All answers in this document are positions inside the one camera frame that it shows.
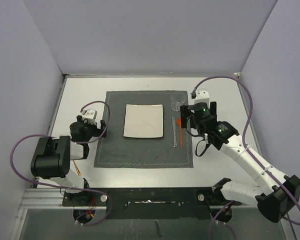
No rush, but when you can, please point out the clear plastic cup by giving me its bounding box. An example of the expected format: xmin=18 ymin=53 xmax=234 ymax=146
xmin=170 ymin=92 xmax=186 ymax=112

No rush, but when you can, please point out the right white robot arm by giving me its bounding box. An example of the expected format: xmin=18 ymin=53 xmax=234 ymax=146
xmin=180 ymin=102 xmax=300 ymax=223

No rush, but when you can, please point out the dark grey cloth placemat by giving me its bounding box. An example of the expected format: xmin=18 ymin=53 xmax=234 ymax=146
xmin=94 ymin=90 xmax=193 ymax=169

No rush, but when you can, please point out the orange plastic spoon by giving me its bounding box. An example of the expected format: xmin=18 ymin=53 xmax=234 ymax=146
xmin=177 ymin=117 xmax=183 ymax=148

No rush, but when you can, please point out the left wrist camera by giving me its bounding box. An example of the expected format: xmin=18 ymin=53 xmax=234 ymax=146
xmin=81 ymin=109 xmax=97 ymax=125

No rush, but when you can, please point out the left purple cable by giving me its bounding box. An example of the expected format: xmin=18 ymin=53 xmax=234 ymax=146
xmin=9 ymin=100 xmax=114 ymax=227

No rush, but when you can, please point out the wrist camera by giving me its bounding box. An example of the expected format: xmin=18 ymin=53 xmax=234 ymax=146
xmin=81 ymin=109 xmax=97 ymax=125
xmin=191 ymin=88 xmax=210 ymax=105

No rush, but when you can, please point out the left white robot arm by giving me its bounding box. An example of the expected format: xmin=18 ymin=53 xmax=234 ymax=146
xmin=30 ymin=115 xmax=107 ymax=206

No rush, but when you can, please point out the silver table knife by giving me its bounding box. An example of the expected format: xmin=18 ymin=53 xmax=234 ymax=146
xmin=172 ymin=117 xmax=177 ymax=148

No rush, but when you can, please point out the gold fork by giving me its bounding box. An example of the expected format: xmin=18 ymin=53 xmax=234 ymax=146
xmin=72 ymin=160 xmax=81 ymax=176

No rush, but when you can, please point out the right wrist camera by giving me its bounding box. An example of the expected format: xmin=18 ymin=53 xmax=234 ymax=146
xmin=191 ymin=88 xmax=210 ymax=105

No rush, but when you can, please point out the white square plate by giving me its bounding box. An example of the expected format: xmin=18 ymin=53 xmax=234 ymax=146
xmin=123 ymin=104 xmax=164 ymax=139

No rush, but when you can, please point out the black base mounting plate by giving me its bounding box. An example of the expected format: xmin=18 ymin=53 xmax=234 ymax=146
xmin=62 ymin=187 xmax=228 ymax=223

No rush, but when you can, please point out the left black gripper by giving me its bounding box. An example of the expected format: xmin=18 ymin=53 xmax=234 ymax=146
xmin=77 ymin=115 xmax=107 ymax=144

